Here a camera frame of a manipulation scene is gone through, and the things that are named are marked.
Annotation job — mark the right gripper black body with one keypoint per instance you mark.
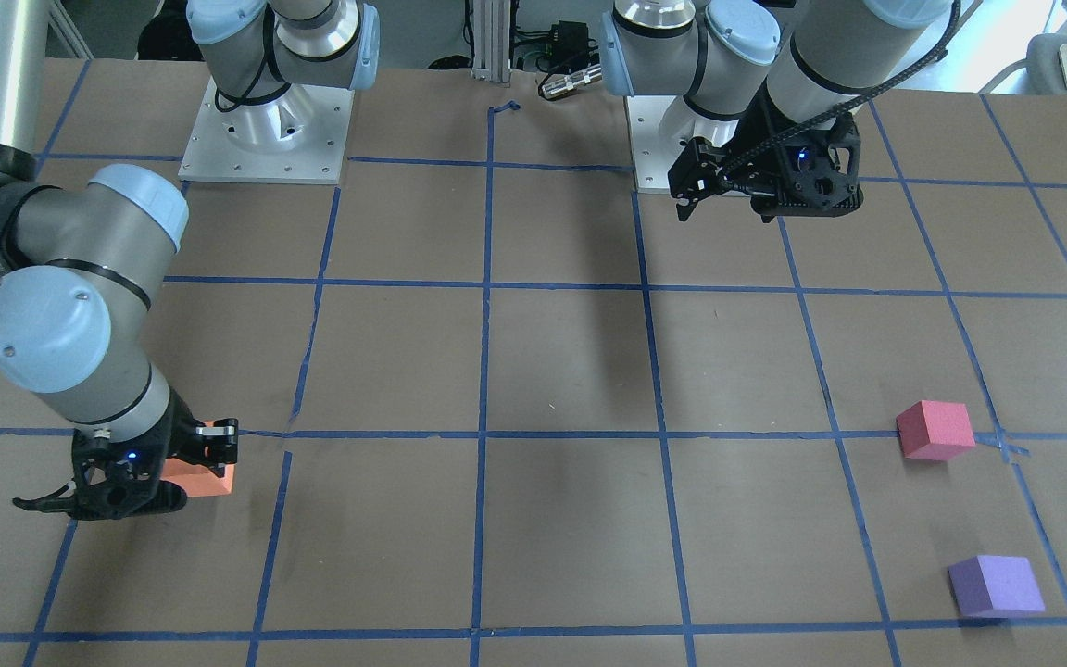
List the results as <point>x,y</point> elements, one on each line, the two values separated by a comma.
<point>177,432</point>

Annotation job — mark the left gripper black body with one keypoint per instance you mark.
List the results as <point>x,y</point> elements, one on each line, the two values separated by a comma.
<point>748,156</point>

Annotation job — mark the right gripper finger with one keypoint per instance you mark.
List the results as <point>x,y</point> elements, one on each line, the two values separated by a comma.
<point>220,442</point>
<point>63,499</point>

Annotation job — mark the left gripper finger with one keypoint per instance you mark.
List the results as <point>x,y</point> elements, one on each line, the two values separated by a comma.
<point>771,205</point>
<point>693,177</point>

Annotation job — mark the orange foam cube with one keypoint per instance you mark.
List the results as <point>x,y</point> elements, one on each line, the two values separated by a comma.
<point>185,470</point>

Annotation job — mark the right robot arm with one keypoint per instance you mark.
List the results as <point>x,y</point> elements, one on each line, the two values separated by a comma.
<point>79,270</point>

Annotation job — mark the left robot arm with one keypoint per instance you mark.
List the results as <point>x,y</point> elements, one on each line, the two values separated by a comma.
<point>764,93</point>

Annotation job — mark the metal connector plug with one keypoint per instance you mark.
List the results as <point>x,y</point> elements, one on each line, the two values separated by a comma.
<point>557,86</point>

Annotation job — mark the red foam cube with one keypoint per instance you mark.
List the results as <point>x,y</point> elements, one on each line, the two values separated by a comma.
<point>935,430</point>

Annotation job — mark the purple foam cube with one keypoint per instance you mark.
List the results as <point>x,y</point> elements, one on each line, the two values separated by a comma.
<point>988,586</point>

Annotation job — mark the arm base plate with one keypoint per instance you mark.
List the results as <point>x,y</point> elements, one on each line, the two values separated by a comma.
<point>298,139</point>
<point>658,127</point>

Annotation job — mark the aluminium frame post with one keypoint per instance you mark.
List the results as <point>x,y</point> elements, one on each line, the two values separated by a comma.
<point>491,34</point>

